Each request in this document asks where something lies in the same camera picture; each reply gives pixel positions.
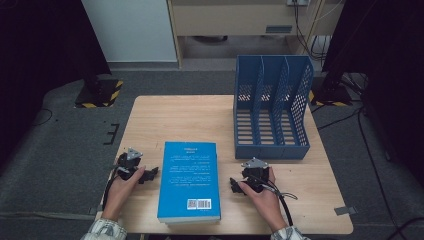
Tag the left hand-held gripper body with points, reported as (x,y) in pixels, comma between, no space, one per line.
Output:
(128,163)

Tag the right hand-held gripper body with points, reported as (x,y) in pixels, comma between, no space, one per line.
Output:
(256,175)

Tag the blue file rack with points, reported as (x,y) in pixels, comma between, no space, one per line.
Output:
(271,151)

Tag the bright blue book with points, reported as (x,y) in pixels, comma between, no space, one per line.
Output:
(188,180)

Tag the person's right hand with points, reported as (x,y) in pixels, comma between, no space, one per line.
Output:
(268,206)

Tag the person's left hand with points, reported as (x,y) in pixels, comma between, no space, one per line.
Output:
(118,196)

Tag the grey tape piece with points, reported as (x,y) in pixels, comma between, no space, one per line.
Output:
(345,210)
(94,210)

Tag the black stand with striped base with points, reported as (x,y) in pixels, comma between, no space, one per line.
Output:
(100,93)
(333,95)

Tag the black curtain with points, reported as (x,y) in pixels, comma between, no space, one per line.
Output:
(40,66)
(390,66)

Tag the white panel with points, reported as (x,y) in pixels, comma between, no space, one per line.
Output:
(130,30)

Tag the beige wooden desk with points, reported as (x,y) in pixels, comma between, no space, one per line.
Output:
(233,20)

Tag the white power strip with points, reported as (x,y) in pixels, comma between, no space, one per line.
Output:
(296,2)

